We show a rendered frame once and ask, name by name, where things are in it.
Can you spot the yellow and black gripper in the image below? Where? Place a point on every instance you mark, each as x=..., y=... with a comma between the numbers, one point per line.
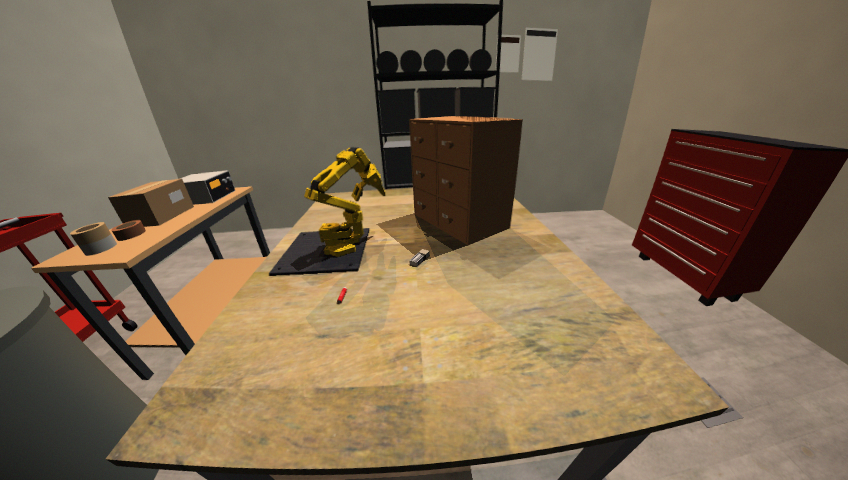
x=371, y=177

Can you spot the dark brown wooden chest of drawers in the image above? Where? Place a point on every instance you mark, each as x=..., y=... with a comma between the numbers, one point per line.
x=494, y=156

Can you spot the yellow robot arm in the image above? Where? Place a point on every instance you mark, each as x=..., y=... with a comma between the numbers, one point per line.
x=334, y=234

